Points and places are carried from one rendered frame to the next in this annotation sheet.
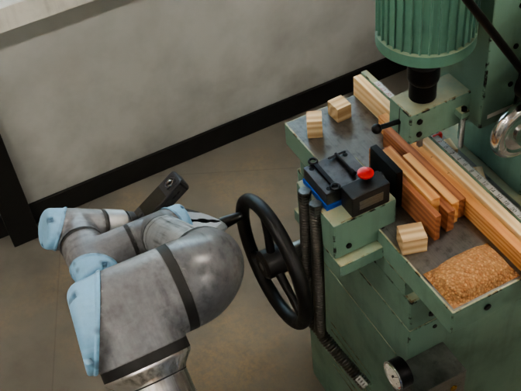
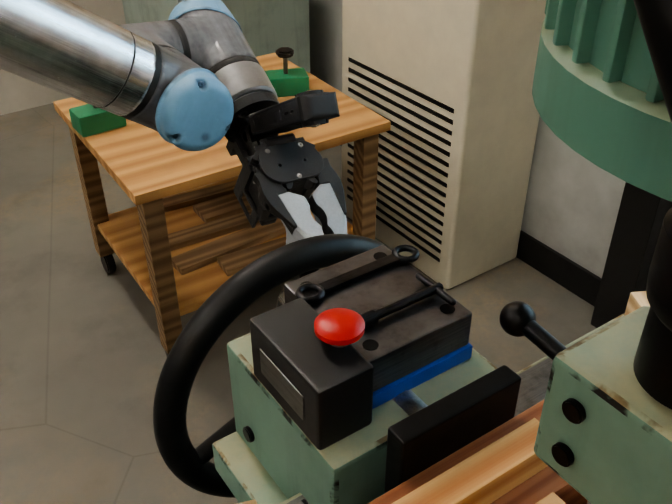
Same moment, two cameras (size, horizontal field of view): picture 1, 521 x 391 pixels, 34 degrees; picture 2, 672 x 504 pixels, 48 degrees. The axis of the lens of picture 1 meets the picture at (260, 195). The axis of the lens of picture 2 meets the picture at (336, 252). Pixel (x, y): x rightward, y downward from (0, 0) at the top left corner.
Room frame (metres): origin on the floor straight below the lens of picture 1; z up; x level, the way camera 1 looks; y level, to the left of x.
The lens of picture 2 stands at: (1.03, -0.53, 1.31)
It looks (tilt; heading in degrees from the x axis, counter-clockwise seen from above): 35 degrees down; 78
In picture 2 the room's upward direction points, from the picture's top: straight up
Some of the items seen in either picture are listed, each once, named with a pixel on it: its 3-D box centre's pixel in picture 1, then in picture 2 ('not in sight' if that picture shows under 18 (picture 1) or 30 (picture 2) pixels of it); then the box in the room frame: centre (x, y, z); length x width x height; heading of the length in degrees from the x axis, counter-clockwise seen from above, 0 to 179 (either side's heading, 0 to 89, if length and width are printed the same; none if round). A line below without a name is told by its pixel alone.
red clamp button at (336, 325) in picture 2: (365, 173); (339, 326); (1.10, -0.19, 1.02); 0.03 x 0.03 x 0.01
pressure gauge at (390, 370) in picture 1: (400, 375); not in sight; (0.91, -0.23, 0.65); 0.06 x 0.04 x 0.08; 22
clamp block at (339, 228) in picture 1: (345, 206); (361, 404); (1.13, -0.16, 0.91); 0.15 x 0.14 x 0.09; 22
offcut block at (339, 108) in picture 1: (339, 108); not in sight; (1.42, -0.19, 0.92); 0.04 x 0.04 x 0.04; 25
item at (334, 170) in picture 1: (345, 181); (354, 327); (1.12, -0.16, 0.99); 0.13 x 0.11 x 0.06; 22
